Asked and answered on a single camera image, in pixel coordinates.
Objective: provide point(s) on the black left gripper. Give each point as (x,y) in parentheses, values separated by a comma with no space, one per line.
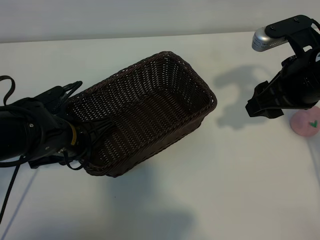
(97,130)

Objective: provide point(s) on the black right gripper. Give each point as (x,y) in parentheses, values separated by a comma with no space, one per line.
(280,95)

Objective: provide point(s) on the pink peach with green leaf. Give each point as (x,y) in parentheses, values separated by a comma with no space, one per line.
(303,122)

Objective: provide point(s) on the dark brown wicker basket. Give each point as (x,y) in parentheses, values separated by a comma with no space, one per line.
(150,100)

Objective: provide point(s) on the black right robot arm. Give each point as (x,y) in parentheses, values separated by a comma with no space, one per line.
(311,87)

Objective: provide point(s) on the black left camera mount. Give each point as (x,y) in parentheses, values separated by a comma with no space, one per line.
(52,96)

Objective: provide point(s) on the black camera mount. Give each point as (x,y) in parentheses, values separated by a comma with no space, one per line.
(287,26)
(52,96)

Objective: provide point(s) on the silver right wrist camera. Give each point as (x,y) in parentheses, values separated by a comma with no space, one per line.
(261,41)

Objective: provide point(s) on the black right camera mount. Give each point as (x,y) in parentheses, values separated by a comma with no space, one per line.
(287,26)

